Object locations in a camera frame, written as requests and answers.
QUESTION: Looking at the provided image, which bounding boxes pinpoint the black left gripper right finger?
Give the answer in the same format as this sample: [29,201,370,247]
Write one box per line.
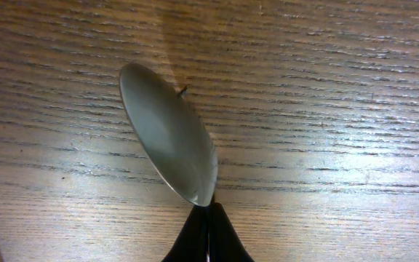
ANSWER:
[209,202,254,262]

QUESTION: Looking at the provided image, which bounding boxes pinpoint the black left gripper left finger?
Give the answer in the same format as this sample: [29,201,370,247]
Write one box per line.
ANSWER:
[162,205,207,262]

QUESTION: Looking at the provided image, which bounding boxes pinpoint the small metal teaspoon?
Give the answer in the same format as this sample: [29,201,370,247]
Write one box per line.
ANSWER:
[119,63,218,207]

